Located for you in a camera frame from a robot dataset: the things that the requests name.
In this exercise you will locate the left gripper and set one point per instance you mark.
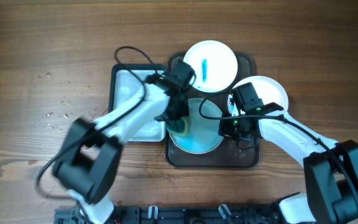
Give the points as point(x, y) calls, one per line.
point(185, 111)

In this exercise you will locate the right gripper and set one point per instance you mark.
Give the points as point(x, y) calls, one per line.
point(237, 132)

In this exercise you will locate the green yellow sponge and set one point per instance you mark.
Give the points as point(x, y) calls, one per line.
point(178, 127)

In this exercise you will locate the white stained plate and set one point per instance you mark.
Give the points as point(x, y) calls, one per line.
point(202, 135)
point(215, 65)
point(272, 94)

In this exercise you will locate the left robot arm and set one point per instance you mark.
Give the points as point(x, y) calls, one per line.
point(88, 160)

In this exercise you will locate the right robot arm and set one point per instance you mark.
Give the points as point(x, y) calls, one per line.
point(330, 167)

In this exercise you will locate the dark brown serving tray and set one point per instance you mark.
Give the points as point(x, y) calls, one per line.
point(223, 152)

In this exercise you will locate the small black water tray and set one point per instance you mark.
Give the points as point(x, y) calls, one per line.
point(124, 86)

